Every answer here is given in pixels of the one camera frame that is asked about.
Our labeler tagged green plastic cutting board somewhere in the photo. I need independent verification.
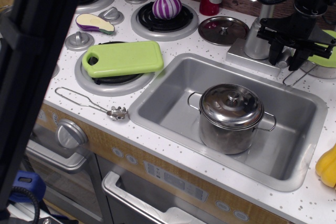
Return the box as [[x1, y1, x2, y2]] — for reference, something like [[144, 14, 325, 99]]
[[82, 40, 164, 78]]

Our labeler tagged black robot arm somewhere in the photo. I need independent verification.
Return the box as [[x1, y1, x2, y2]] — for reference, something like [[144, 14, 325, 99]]
[[257, 0, 335, 71]]

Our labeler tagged blue plastic clamp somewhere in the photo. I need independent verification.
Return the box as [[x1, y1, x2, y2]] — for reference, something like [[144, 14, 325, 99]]
[[9, 170, 46, 202]]

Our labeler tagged silver dishwasher door handle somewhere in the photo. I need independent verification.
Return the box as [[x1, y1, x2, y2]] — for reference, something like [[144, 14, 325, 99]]
[[101, 171, 224, 223]]

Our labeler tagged grey toy sink basin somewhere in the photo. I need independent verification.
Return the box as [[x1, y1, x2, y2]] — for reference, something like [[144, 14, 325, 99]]
[[129, 54, 328, 191]]

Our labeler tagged silver stove knob middle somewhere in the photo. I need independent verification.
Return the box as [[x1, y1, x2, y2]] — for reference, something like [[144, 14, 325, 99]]
[[98, 7, 124, 25]]

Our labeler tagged round silver oven dial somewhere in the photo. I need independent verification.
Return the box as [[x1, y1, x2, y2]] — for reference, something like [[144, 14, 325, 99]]
[[55, 119, 88, 149]]

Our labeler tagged front stove burner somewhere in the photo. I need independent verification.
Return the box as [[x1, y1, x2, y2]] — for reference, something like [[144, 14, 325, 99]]
[[75, 42, 155, 97]]

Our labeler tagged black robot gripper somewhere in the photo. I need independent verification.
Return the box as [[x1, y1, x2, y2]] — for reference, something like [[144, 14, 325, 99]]
[[257, 13, 335, 71]]

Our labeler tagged green plastic lid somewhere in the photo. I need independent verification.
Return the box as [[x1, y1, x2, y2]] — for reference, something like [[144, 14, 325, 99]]
[[307, 29, 336, 67]]

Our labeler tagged red toy cup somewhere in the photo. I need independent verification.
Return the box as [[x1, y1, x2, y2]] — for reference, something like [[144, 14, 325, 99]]
[[199, 0, 220, 16]]

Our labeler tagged silver stove knob front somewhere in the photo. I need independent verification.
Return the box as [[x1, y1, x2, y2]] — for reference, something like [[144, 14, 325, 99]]
[[65, 31, 95, 51]]

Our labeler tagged steel pot lid on pot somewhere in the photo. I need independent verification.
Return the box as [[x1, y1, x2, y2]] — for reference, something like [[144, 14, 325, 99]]
[[199, 83, 264, 130]]

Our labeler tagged silver oven door handle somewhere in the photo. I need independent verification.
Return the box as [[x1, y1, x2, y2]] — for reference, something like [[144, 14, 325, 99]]
[[26, 140, 87, 174]]

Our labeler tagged metal wire-handled pasta spoon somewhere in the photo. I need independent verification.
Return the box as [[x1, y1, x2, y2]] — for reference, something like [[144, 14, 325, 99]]
[[55, 87, 129, 121]]

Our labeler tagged purple white toy onion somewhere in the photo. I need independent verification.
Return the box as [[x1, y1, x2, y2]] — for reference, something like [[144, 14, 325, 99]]
[[152, 0, 182, 20]]

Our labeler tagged silver faucet lever handle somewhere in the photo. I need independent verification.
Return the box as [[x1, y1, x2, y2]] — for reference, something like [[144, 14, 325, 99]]
[[276, 46, 296, 69]]

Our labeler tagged toy eggplant half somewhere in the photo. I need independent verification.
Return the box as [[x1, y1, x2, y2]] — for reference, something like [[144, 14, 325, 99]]
[[76, 13, 114, 35]]

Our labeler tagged back right stove burner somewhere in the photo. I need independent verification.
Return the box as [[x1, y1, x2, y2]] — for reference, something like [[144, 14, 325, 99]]
[[131, 2, 199, 42]]

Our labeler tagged yellow toy pepper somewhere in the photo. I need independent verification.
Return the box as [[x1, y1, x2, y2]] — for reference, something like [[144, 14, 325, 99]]
[[315, 146, 335, 188]]

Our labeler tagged black foreground frame post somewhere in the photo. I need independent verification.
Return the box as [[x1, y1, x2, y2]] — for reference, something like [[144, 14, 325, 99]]
[[1, 0, 79, 210]]

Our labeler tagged steel saucepan with wire handle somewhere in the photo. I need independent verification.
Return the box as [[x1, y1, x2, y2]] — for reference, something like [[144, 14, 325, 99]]
[[282, 61, 335, 87]]

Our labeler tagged flat steel lid on counter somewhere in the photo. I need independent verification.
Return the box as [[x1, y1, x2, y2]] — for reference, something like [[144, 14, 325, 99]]
[[198, 16, 250, 46]]

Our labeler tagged black coiled cable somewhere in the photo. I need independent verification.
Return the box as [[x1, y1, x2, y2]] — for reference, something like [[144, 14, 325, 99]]
[[12, 186, 43, 224]]

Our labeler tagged steel pot with handles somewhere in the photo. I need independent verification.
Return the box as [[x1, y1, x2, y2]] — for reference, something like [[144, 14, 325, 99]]
[[195, 102, 277, 155]]

